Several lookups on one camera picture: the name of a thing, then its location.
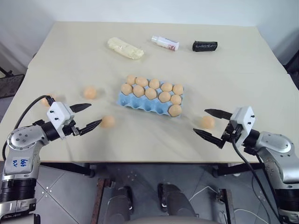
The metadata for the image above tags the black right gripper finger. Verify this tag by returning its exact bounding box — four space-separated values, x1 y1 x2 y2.
204 108 233 121
192 128 225 149

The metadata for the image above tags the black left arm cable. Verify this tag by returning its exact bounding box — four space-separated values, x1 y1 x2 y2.
1 94 56 162

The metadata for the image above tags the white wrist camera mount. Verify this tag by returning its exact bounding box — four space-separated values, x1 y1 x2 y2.
46 101 76 140
230 105 256 147

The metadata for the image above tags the white floor cable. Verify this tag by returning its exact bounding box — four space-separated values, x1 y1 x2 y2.
188 185 266 224

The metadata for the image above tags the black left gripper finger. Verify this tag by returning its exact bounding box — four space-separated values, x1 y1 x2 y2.
78 119 103 137
69 103 92 113

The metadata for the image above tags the black rolled bag bundle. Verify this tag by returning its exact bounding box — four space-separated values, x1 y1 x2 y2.
192 41 218 52

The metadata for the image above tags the white bottle with red print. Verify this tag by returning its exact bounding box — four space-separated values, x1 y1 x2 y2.
151 35 180 52

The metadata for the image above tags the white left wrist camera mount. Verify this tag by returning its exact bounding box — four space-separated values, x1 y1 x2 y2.
46 101 76 140

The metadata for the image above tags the rusty metal stand rail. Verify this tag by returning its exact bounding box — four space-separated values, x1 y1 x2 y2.
219 188 235 224
91 178 111 224

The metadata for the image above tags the dark background object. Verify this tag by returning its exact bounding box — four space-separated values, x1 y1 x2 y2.
285 56 299 91

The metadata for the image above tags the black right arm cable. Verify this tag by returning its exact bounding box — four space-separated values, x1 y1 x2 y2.
231 136 285 224

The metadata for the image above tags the black mesh stand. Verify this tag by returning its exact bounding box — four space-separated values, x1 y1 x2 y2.
0 66 25 100

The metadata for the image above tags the blue egg tray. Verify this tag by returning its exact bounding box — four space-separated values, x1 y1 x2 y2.
116 80 185 117

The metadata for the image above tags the pale yellow plastic food bag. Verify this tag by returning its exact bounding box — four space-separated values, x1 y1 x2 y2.
107 37 145 61

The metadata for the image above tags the dark rounded shape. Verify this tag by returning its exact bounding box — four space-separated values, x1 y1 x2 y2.
157 183 197 220
105 185 135 224

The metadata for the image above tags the black table frame bar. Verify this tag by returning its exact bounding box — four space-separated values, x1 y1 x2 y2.
40 162 96 178
211 163 249 178

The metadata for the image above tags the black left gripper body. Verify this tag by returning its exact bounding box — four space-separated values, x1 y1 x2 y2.
62 120 82 139

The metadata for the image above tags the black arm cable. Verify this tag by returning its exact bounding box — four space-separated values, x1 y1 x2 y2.
231 136 285 224
1 94 56 162

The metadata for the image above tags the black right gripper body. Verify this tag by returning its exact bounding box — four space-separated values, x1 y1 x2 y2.
219 122 242 149

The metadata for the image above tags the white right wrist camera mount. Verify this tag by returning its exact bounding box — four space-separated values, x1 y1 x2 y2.
230 105 256 147

